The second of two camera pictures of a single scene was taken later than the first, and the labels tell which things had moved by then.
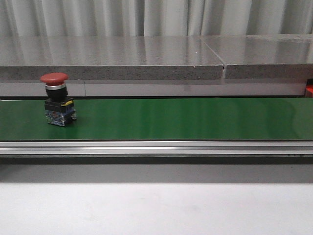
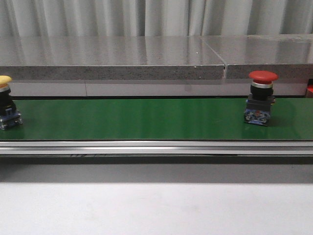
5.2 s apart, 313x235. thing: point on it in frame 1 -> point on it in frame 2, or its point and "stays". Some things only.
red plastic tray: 309,93 stays
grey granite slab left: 108,57 stays
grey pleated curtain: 65,18 stays
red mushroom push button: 59,108 -> 258,103
